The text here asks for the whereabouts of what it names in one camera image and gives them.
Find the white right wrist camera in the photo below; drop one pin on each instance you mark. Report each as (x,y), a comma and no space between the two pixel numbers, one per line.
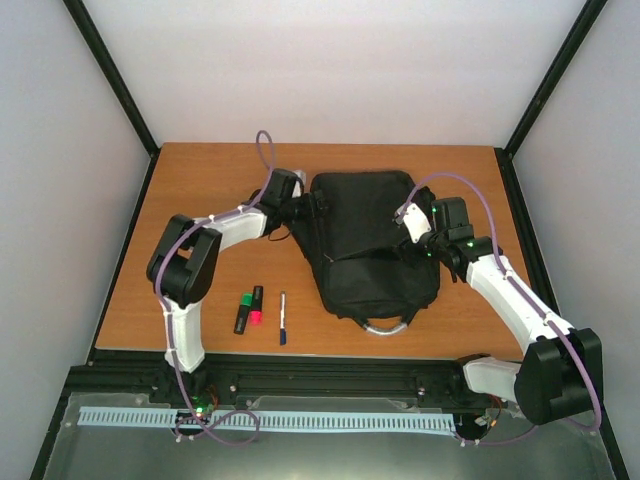
(417,223)

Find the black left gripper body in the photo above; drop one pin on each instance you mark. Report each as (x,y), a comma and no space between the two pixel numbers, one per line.
(320,207)

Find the black frame post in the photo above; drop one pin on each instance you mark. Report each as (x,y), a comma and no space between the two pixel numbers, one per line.
(101,54)
(571,44)

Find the black left frame post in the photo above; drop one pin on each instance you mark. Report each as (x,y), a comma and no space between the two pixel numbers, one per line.
(101,54)

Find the black right frame post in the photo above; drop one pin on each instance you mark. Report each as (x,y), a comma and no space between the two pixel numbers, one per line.
(571,44)

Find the pink highlighter marker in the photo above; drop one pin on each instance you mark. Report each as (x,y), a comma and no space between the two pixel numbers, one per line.
(256,308)

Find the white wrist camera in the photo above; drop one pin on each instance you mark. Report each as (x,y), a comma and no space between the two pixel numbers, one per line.
(299,188)
(417,223)

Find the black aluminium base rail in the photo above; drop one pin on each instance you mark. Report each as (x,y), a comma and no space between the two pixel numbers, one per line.
(239,380)

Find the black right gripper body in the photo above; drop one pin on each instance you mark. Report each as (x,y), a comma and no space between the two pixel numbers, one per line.
(418,259)

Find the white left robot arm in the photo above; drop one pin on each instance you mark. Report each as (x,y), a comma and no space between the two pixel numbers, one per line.
(182,266)

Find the green highlighter marker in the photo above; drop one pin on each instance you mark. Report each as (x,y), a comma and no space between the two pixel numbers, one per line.
(243,313)

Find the blue ballpoint pen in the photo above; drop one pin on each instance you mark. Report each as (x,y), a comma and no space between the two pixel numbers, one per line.
(282,319)

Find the black student backpack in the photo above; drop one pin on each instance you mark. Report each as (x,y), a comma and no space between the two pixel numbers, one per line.
(353,250)

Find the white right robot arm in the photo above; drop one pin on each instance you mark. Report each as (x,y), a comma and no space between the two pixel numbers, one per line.
(560,375)

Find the light blue cable duct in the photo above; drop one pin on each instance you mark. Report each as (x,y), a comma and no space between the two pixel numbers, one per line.
(272,421)

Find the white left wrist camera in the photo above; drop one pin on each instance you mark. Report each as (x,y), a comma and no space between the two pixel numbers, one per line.
(299,188)

